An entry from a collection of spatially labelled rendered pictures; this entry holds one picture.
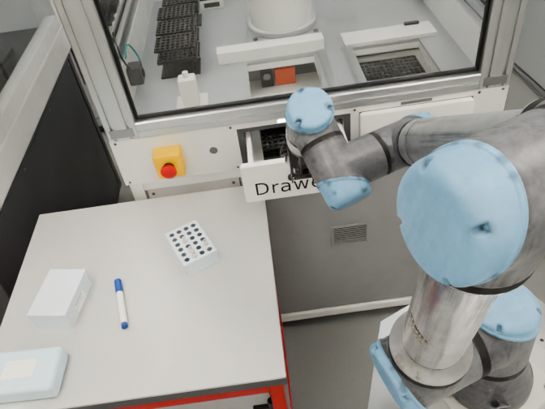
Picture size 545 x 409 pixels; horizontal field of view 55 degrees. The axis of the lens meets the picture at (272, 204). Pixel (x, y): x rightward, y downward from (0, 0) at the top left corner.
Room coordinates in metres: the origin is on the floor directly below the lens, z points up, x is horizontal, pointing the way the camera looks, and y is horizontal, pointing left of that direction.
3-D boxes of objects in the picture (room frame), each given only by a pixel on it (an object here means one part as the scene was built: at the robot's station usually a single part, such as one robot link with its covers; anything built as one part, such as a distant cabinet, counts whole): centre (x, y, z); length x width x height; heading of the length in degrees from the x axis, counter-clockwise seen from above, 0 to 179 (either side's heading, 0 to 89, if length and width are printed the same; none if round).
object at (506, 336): (0.44, -0.32, 0.95); 0.13 x 0.12 x 0.14; 108
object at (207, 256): (0.86, 0.21, 0.78); 0.12 x 0.08 x 0.04; 24
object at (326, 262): (1.58, -0.14, 0.40); 1.03 x 0.95 x 0.80; 90
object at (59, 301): (0.76, 0.50, 0.79); 0.13 x 0.09 x 0.05; 169
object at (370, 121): (1.09, -0.40, 0.87); 0.29 x 0.02 x 0.11; 90
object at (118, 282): (0.74, 0.37, 0.77); 0.14 x 0.02 x 0.02; 13
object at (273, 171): (0.96, -0.08, 0.87); 0.29 x 0.02 x 0.11; 90
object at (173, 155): (1.08, 0.25, 0.88); 0.07 x 0.05 x 0.07; 90
